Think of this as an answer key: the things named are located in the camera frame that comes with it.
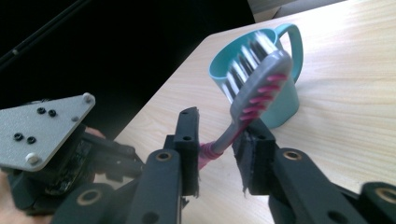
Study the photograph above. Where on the black rod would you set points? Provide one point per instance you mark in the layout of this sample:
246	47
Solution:
40	34

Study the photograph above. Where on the grey and pink toothbrush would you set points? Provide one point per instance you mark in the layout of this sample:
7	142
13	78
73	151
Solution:
261	77

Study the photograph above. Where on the teal cup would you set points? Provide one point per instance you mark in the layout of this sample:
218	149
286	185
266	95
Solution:
280	109

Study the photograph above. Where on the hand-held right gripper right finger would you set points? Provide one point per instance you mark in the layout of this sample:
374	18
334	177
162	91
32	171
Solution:
257	168

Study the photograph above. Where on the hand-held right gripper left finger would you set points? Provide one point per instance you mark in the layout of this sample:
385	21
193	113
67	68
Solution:
189	161

